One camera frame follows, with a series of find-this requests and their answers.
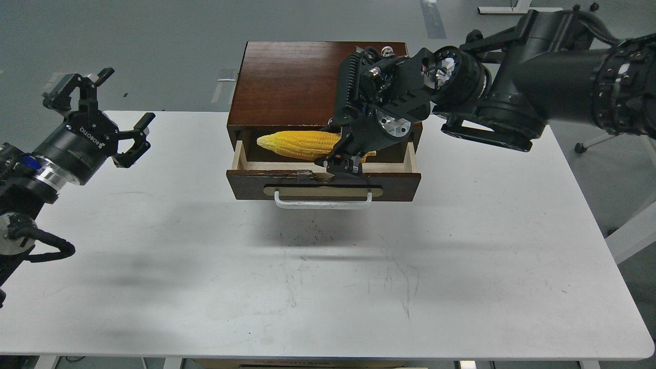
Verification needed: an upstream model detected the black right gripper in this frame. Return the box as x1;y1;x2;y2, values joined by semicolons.
314;47;438;177

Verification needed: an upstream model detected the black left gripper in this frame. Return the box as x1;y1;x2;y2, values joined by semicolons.
33;68;156;186

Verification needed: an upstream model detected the yellow corn cob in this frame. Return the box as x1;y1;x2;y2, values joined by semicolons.
256;130;377;165

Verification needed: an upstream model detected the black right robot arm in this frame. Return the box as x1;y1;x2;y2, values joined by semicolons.
315;10;655;177

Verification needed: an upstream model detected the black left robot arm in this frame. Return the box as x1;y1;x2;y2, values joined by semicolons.
1;67;155;283

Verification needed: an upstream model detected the dark wooden drawer cabinet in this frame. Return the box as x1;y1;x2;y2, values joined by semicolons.
226;42;423;150

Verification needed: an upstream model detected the open wooden drawer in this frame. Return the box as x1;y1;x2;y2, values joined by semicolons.
227;140;422;202

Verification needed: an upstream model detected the white table base background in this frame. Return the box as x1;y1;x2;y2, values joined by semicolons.
477;1;563;15

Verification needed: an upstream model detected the white furniture leg right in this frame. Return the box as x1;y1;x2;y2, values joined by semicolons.
574;134;656;265

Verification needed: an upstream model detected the white drawer handle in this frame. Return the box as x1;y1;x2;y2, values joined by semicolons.
274;191;373;210

